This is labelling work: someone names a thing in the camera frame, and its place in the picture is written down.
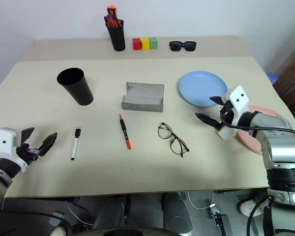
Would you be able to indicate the empty black cup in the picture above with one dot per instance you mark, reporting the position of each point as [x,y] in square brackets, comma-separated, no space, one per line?
[78,91]

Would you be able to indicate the white marker with black cap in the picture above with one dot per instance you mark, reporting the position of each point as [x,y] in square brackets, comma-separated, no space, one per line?
[75,145]

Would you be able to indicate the red wooden block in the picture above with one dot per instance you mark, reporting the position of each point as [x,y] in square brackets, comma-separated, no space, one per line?
[136,44]

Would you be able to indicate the blue round container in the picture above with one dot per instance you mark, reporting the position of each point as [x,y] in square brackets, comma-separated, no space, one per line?
[272,78]

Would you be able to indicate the red black screwdriver in cup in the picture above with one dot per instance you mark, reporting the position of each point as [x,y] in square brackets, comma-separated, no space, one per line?
[109,20]
[119,22]

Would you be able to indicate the red marker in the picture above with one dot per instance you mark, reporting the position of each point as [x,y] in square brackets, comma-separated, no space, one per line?
[125,131]

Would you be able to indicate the grey glasses case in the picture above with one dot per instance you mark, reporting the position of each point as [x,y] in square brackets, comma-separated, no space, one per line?
[142,100]

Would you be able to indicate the blue plate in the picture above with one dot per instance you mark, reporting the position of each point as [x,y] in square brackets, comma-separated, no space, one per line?
[201,86]

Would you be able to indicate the metal caster bracket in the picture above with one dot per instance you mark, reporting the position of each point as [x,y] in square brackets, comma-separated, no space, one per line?
[218,217]

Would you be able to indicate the yellow wooden block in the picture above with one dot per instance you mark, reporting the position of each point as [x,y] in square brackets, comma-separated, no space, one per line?
[145,43]

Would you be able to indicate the grey rounded robot leg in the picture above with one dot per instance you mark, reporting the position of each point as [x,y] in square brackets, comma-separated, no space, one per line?
[110,211]
[175,212]

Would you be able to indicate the green wooden block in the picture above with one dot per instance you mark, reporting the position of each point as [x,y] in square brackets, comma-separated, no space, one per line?
[153,42]

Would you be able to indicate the white shoe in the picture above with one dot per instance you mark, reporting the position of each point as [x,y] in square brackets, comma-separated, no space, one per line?
[247,207]

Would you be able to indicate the black sunglasses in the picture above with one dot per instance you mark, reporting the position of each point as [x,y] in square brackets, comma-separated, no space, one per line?
[177,46]

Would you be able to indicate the brown wooden cabinet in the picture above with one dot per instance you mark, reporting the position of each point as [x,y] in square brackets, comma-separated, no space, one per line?
[293,81]

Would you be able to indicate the thin-framed clear eyeglasses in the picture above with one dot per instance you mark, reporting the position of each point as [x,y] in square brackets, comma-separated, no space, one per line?
[173,140]

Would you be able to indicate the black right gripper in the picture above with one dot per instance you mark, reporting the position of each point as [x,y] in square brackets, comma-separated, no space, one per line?
[226,110]

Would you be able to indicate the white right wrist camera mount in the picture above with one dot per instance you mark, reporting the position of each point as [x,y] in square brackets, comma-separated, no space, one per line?
[238,98]

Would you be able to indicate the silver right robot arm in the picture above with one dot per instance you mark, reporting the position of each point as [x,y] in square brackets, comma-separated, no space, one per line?
[282,147]

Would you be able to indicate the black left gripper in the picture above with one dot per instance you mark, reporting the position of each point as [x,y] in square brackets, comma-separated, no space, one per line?
[27,153]

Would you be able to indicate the black cup holding screwdrivers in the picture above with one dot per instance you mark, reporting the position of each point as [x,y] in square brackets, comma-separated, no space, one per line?
[117,38]

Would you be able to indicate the pink plate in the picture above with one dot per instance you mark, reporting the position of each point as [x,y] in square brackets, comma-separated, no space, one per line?
[250,142]

